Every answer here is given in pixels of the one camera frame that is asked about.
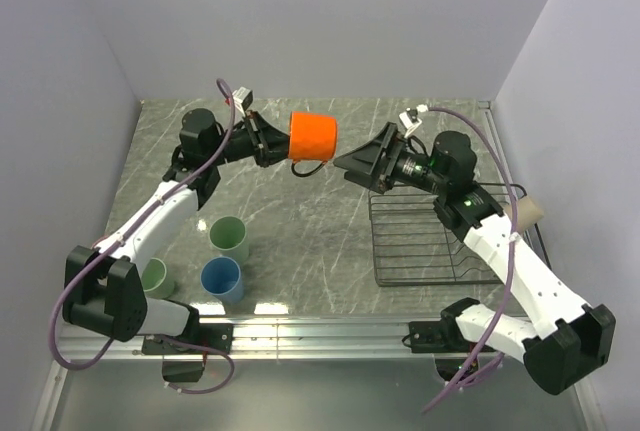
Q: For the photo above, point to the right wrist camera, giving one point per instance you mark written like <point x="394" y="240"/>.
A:
<point x="411" y="120"/>

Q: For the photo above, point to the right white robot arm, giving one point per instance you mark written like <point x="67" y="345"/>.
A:
<point x="564" y="338"/>

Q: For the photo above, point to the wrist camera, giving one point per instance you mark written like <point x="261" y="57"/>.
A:
<point x="411" y="120"/>
<point x="243" y="99"/>

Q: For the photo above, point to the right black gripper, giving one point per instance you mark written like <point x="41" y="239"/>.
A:
<point x="369" y="157"/>

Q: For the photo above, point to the black wire dish rack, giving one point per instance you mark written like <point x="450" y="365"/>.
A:
<point x="412" y="248"/>

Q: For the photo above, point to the beige plastic cup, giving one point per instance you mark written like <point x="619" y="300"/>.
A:
<point x="524" y="215"/>

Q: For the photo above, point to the orange mug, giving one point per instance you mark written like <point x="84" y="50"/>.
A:
<point x="313" y="137"/>

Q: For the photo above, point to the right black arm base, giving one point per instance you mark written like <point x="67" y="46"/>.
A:
<point x="447" y="345"/>

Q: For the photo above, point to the blue plastic cup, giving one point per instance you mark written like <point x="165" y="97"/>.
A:
<point x="222" y="278"/>

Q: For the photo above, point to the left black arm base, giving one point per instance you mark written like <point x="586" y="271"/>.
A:
<point x="184" y="359"/>

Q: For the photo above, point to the pale green plastic cup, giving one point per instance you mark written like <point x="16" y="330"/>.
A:
<point x="228" y="235"/>

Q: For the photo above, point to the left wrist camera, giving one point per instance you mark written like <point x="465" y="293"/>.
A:
<point x="243" y="99"/>

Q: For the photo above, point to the aluminium mounting rail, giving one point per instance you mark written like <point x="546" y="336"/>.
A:
<point x="282" y="337"/>

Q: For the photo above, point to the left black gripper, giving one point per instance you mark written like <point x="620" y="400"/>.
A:
<point x="263" y="136"/>

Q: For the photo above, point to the light green plastic cup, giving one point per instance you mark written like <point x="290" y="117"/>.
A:
<point x="156" y="280"/>

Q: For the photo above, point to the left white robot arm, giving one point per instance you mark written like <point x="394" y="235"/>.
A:
<point x="103" y="288"/>

